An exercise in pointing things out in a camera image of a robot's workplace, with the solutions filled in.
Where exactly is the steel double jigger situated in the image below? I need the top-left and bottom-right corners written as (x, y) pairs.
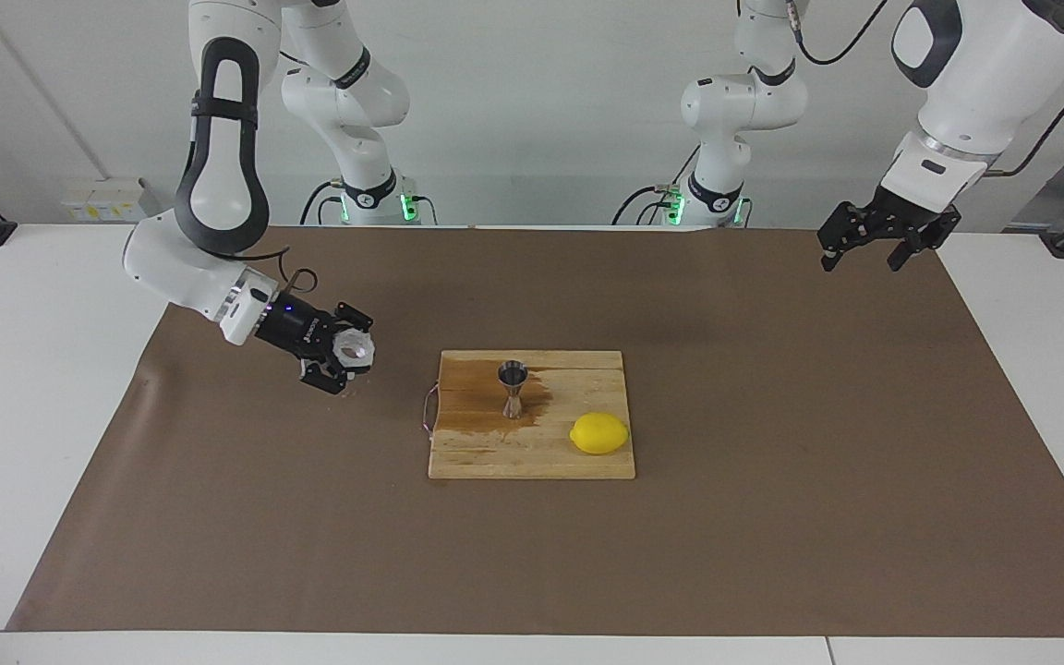
top-left (496, 359), bottom-right (530, 421)

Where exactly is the white yellow socket box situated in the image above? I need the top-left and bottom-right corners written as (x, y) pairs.
top-left (61, 178), bottom-right (151, 224)

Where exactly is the brown paper table mat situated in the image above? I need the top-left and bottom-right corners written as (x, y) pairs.
top-left (6, 224), bottom-right (1064, 638)

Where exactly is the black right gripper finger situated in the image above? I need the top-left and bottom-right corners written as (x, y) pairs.
top-left (332, 301), bottom-right (374, 336)
top-left (299, 357), bottom-right (354, 396)

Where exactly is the clear plastic cup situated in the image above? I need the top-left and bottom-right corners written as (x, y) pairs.
top-left (332, 331), bottom-right (378, 374)

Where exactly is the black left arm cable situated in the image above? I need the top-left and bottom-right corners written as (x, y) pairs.
top-left (791, 0), bottom-right (1064, 178)

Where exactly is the yellow lemon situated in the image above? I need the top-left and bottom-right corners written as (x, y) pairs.
top-left (569, 412), bottom-right (632, 456)

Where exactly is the wooden cutting board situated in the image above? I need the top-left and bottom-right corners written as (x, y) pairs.
top-left (421, 349), bottom-right (637, 481)

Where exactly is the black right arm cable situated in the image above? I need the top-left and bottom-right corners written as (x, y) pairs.
top-left (218, 243), bottom-right (320, 298)

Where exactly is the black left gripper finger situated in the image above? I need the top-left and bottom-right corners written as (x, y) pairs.
top-left (817, 204), bottom-right (871, 273)
top-left (888, 207), bottom-right (963, 273)

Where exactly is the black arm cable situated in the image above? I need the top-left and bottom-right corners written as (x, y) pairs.
top-left (791, 0), bottom-right (1064, 178)
top-left (218, 243), bottom-right (320, 298)

